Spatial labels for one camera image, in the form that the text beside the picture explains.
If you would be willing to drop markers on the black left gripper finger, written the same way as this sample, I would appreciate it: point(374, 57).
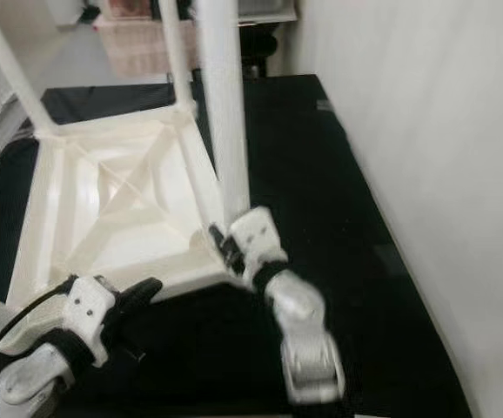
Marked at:
point(144, 290)

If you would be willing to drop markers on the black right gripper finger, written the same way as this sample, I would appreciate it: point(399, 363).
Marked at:
point(222, 241)

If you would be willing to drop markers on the white plastic table top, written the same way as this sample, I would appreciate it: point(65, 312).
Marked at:
point(112, 209)

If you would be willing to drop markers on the black table cloth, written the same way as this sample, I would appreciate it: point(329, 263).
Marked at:
point(330, 218)

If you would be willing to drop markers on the clear tape strip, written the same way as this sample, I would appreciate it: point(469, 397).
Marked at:
point(324, 104)
point(391, 259)

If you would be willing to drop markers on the red printed box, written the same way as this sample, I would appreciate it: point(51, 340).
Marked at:
point(125, 7)

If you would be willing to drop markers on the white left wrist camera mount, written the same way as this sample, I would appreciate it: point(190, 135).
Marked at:
point(90, 309)

